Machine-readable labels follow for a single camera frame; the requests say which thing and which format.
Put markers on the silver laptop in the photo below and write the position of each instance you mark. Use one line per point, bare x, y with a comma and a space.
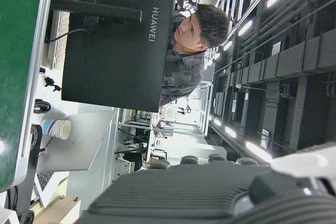
84, 140

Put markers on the black Huawei monitor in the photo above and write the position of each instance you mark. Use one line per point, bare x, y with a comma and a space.
118, 72

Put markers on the beige wooden table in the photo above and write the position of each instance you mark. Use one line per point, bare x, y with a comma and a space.
60, 212

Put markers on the black connector plugs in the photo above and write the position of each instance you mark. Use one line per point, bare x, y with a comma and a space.
49, 81

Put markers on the black conveyor roller bracket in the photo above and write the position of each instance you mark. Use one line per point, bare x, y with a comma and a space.
34, 150

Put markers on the person in patterned gray shirt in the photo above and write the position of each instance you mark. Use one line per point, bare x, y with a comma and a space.
181, 72

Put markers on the black monitor stand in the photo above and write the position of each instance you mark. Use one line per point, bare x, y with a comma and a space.
92, 7

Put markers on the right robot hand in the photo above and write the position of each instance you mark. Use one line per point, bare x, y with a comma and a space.
183, 197

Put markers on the gray ventilation duct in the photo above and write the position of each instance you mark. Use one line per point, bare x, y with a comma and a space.
288, 61

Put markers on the striped paper cup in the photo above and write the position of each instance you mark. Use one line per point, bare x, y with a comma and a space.
56, 129

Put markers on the green conveyor belt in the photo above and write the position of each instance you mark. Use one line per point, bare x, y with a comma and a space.
15, 51

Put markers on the white keyboard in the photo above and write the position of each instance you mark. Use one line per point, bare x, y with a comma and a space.
60, 37

